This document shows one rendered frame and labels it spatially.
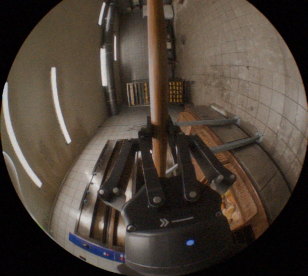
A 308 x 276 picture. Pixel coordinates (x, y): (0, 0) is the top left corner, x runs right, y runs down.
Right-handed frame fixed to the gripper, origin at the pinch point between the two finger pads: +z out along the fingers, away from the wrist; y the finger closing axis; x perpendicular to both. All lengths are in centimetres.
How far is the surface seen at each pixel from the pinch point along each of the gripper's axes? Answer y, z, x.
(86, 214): -80, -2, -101
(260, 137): 117, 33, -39
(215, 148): 44, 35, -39
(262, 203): 61, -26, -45
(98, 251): -58, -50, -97
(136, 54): -58, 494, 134
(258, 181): 68, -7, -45
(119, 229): -40, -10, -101
